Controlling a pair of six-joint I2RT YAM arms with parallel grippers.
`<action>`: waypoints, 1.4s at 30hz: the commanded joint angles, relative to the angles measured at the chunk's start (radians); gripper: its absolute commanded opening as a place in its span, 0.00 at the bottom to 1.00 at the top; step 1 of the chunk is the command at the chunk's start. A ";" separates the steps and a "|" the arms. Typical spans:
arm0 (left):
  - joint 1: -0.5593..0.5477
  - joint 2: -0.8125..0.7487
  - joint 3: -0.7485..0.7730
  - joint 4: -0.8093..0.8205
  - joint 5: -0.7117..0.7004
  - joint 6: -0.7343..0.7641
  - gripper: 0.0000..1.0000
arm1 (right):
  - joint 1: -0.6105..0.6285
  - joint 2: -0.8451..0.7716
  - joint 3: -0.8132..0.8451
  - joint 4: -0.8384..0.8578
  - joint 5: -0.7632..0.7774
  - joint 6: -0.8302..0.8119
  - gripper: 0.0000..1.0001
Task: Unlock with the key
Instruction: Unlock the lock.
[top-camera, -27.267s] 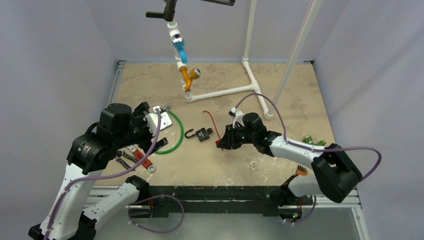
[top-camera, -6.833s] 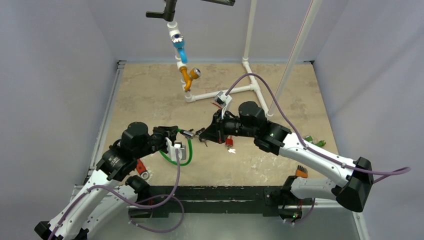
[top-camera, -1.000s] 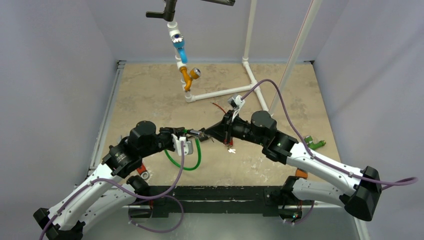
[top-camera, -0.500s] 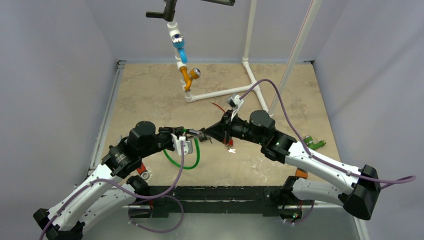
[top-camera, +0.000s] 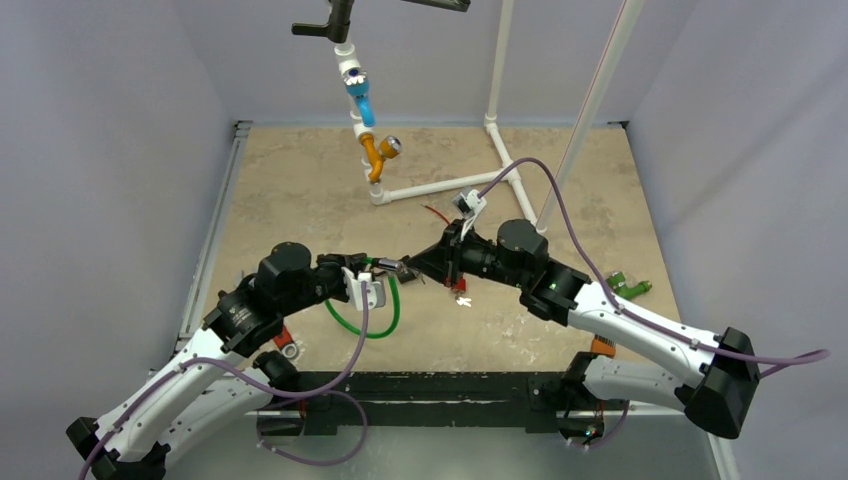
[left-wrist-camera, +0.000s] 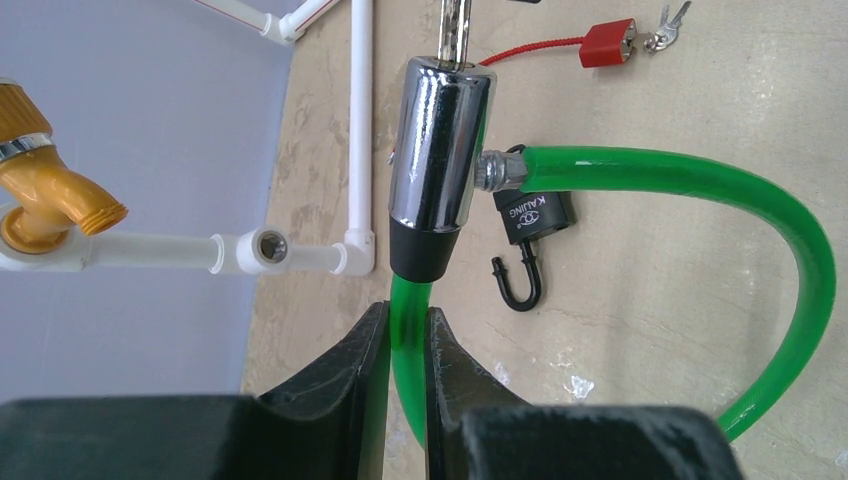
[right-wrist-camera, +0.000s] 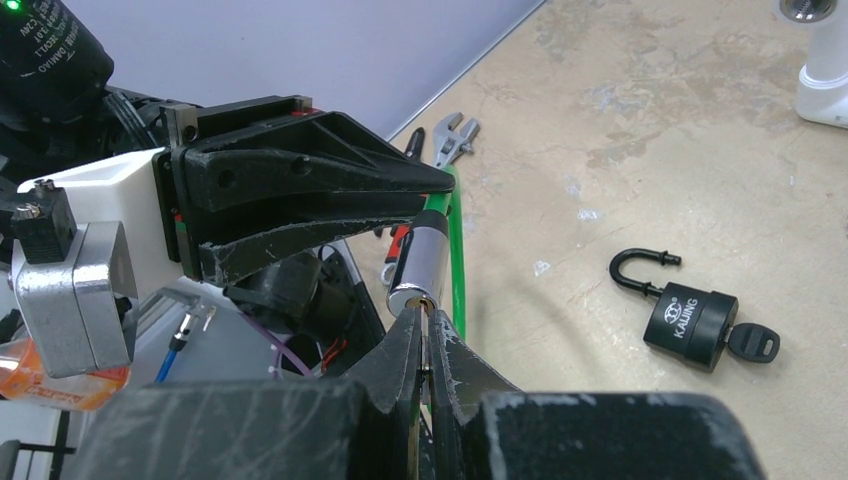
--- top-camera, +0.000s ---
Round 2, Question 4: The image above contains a red cable lock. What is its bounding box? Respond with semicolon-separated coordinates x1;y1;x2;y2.
422;204;467;297

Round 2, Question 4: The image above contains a green cable lock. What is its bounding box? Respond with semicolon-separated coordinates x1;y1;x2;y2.
324;256;412;340

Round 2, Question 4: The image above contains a black padlock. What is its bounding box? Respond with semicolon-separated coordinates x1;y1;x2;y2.
396;270;424;284

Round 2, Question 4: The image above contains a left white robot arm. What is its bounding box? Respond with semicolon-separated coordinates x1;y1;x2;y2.
66;242;385;479

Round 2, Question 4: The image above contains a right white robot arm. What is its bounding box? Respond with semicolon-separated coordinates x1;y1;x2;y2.
402;219;761;439

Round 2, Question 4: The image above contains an orange hex key set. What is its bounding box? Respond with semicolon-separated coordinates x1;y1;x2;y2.
590;335;617;358

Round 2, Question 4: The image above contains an orange tap valve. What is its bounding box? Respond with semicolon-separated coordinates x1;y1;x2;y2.
358;133;403;184

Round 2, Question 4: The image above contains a blue tap valve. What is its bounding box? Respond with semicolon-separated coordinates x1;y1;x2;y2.
341;67;376;127

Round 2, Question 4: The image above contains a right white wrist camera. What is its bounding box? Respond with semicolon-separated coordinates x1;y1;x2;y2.
451;187;487;241

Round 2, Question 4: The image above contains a red handled adjustable wrench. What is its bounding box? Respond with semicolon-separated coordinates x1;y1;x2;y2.
273;326;299;360

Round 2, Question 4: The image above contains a white PVC pipe frame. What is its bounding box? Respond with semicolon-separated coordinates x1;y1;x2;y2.
334;1;514;206

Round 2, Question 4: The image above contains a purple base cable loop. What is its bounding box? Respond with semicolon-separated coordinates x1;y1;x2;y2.
255;389;370;468

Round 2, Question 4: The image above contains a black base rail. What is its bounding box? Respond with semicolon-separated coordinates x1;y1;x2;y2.
254;369;627;439

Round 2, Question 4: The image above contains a black crank handle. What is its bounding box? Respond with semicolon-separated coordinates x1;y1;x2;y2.
291;0;472;44

